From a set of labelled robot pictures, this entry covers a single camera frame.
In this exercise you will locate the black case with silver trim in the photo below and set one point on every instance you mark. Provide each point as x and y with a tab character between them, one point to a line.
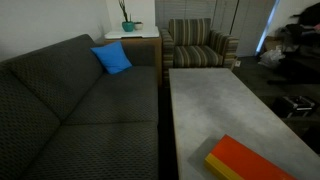
293	106

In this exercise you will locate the small white plant pot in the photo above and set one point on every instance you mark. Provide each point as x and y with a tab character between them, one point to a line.
138	25

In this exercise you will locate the blue throw pillow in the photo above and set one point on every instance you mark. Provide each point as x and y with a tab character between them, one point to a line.
112	57

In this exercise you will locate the white wall outlet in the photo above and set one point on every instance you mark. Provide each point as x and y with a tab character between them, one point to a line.
237	63

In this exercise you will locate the white plastic bag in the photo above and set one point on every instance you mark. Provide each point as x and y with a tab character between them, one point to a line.
270	58

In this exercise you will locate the black cluttered chair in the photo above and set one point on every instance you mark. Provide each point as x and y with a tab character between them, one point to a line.
300	50

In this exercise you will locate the striped armchair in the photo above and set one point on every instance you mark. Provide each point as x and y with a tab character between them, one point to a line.
195	53

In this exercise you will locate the dark gray fabric sofa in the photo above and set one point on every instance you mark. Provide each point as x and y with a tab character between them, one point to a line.
83	110

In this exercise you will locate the gray window blinds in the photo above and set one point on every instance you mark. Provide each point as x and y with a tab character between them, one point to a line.
183	9

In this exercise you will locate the wooden side table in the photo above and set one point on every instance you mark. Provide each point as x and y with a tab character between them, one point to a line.
146	42

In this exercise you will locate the teal pot with plant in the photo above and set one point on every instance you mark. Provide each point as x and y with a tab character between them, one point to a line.
127	26

